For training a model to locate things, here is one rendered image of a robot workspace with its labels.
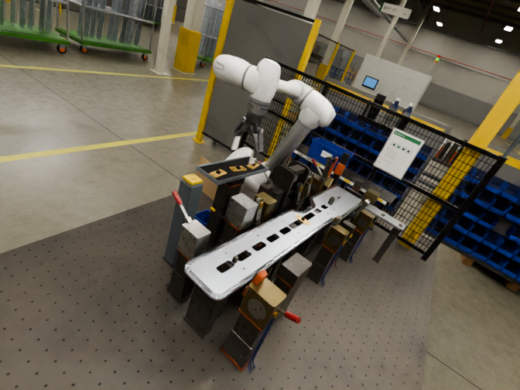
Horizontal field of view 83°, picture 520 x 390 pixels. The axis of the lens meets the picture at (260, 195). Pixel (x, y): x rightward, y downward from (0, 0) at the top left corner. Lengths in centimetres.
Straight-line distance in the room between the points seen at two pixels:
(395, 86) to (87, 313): 781
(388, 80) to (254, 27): 487
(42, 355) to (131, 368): 27
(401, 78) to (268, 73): 712
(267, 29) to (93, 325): 350
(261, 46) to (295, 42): 46
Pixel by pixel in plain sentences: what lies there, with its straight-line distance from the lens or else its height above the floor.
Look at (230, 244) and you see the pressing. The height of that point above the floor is 100.
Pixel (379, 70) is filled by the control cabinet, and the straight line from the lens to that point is 835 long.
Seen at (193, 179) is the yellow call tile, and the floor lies 116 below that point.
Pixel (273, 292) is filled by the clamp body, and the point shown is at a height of 106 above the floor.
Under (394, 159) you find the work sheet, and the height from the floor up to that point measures 125.
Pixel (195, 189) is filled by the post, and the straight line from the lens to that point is 122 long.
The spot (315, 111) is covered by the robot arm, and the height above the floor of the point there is 145.
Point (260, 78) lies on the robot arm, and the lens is 124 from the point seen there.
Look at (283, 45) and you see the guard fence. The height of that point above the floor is 165.
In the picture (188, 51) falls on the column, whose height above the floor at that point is 59.
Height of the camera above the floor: 175
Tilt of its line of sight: 28 degrees down
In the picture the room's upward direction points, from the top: 20 degrees clockwise
